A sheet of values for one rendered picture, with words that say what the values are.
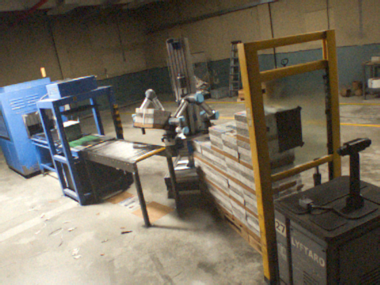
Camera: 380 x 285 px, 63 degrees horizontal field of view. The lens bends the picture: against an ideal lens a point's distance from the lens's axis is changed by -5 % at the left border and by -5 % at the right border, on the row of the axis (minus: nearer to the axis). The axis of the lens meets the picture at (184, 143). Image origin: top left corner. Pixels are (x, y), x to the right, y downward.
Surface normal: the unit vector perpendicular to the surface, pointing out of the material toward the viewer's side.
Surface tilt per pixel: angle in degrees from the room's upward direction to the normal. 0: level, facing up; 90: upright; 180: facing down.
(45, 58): 90
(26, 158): 90
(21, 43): 90
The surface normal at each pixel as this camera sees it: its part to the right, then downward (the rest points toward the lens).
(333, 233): -0.17, -0.95
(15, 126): 0.68, 0.09
